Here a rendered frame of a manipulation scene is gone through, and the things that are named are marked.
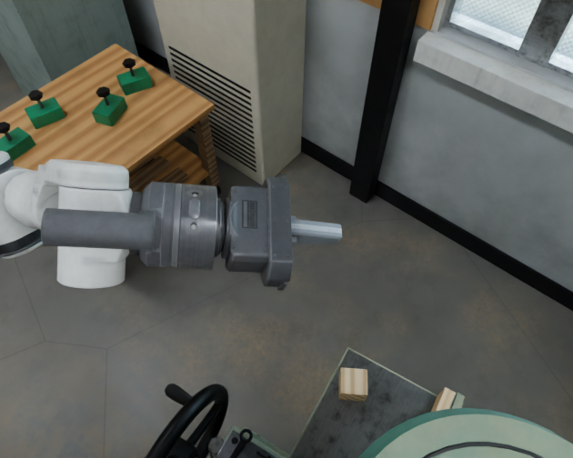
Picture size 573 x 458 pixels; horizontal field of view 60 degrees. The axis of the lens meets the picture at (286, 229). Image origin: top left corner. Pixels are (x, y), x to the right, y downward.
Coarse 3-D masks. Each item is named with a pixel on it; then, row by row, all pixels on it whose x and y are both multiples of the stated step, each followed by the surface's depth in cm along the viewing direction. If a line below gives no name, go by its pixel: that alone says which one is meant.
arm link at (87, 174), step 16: (64, 160) 52; (48, 176) 50; (64, 176) 47; (80, 176) 46; (96, 176) 46; (112, 176) 47; (128, 176) 50; (32, 192) 54; (48, 192) 53; (32, 208) 55
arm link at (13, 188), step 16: (0, 176) 63; (16, 176) 62; (32, 176) 60; (0, 192) 63; (16, 192) 59; (0, 208) 64; (16, 208) 59; (0, 224) 64; (16, 224) 65; (32, 224) 58; (0, 240) 65; (16, 240) 66; (32, 240) 67
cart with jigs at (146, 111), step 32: (96, 64) 195; (128, 64) 178; (32, 96) 168; (64, 96) 185; (96, 96) 185; (128, 96) 185; (160, 96) 185; (192, 96) 185; (0, 128) 159; (32, 128) 175; (64, 128) 175; (96, 128) 175; (128, 128) 175; (160, 128) 175; (32, 160) 167; (96, 160) 167; (128, 160) 167; (160, 160) 211; (192, 160) 213
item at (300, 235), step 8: (296, 232) 53; (304, 232) 53; (312, 232) 53; (320, 232) 54; (328, 232) 54; (336, 232) 54; (296, 240) 53; (304, 240) 54; (312, 240) 54; (320, 240) 54; (328, 240) 55; (336, 240) 55
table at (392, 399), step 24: (360, 360) 90; (336, 384) 87; (384, 384) 87; (408, 384) 87; (336, 408) 85; (360, 408) 85; (384, 408) 85; (408, 408) 85; (312, 432) 83; (336, 432) 83; (360, 432) 83; (384, 432) 83; (288, 456) 81; (312, 456) 81; (336, 456) 81
